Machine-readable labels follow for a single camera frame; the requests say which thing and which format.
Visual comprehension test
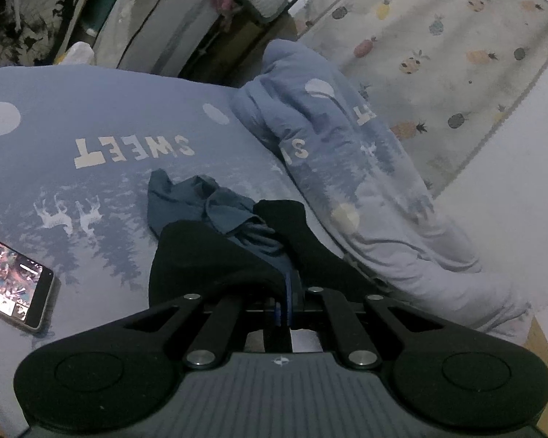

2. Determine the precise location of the blue-grey garment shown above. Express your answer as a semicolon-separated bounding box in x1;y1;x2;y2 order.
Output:
146;169;297;279

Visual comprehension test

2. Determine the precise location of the black shirt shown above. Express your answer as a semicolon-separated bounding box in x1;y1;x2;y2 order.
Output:
148;199;393;311

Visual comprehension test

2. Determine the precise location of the smartphone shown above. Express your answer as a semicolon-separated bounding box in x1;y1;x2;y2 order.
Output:
0;230;56;333

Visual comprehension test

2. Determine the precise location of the white plastic bag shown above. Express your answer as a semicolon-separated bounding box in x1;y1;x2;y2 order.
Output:
55;41;95;67

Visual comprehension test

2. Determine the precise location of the blue printed quilt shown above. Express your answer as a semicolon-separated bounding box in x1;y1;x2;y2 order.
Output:
231;39;530;343

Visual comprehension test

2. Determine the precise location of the printed blue bedsheet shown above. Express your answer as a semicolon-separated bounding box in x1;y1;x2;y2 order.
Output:
0;65;348;420

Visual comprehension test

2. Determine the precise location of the pineapple print curtain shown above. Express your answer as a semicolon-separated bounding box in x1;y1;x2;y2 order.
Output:
297;0;548;199

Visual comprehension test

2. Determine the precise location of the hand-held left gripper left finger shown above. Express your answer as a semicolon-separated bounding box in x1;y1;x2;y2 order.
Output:
119;293;279;370

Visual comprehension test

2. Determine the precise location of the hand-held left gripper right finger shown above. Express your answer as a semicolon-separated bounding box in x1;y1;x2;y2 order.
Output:
281;271;444;370

